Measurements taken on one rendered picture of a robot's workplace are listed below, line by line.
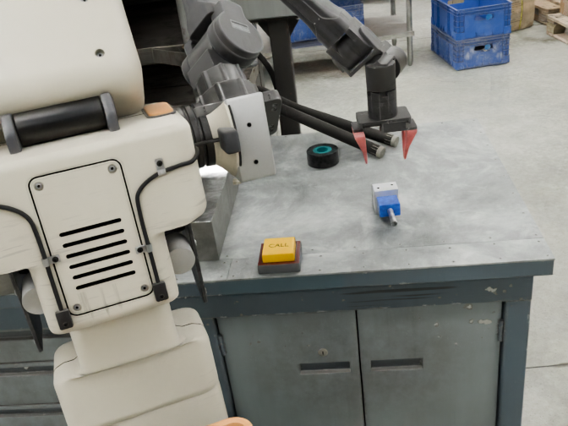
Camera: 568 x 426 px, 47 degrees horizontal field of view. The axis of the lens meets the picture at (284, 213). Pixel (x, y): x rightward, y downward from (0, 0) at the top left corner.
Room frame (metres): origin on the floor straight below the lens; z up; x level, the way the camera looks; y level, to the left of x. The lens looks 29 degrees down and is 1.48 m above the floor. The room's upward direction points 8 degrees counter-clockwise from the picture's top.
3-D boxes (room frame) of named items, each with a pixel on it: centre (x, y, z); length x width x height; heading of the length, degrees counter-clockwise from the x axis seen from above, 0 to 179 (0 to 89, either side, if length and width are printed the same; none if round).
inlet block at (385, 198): (1.17, -0.22, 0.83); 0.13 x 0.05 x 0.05; 178
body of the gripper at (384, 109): (1.21, -0.22, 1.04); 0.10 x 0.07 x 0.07; 87
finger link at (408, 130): (1.20, -0.25, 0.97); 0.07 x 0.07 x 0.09; 87
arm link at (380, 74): (1.21, -0.22, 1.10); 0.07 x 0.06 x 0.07; 154
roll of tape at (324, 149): (1.50, -0.12, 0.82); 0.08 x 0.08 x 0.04
